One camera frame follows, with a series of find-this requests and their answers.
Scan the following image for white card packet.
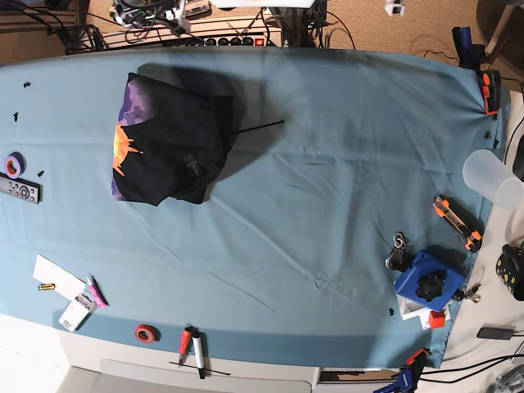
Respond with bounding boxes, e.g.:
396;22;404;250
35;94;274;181
58;293;97;332

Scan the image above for translucent plastic cup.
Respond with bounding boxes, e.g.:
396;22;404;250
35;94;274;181
463;149;523;211

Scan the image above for orange black utility knife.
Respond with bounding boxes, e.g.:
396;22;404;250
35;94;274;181
432;196;482;253

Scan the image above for white paper under box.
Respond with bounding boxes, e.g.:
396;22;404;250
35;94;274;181
396;295;452;330

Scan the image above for white black marker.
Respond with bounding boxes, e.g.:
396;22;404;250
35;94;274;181
192;332;206;380

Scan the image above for long black zip tie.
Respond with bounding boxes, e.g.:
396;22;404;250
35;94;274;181
237;120;285;133

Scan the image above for pink tube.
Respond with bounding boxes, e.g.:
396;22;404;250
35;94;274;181
87;276;109;308

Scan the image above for red tape roll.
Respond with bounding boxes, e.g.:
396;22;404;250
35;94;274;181
134;324;157;344

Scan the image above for blue black clamp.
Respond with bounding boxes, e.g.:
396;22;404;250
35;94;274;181
451;26;477;70

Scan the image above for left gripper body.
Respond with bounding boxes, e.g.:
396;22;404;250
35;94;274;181
384;0;405;16

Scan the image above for orange black clamp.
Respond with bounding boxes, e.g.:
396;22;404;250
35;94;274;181
481;70;501;115

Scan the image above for white paper sheet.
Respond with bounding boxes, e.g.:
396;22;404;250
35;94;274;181
33;255;86;300

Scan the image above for black yellow dotted mug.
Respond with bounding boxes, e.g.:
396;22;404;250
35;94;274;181
495;244;524;301

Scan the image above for black power adapter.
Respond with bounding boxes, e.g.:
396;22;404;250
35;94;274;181
477;325;516;341

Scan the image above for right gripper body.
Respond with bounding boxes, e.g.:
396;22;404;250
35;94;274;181
113;0;191;31

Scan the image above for red cube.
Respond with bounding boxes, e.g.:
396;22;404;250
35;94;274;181
428;311;445;329

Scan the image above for black remote control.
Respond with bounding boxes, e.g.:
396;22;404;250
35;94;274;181
0;174;42;204

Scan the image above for blue box with knob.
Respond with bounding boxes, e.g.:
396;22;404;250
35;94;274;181
394;251;466;312

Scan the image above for red handled screwdriver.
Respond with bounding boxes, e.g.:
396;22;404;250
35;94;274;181
178;325;192;367

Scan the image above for black graphic t-shirt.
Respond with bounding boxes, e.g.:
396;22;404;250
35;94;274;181
111;73;242;206

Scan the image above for brass cylinder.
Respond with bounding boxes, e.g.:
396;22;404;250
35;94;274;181
38;283;56;291

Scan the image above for blue orange clamp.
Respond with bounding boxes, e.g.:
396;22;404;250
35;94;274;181
374;348;430;393

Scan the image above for metal carabiner keys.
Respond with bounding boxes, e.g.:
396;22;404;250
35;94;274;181
385;232;408;272

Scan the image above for black power strip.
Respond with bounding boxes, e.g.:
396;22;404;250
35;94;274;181
160;34;281;47

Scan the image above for purple tape roll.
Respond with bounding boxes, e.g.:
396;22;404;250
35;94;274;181
3;151;26;179

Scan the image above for light blue table cloth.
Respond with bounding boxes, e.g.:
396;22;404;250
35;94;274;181
1;47;509;368

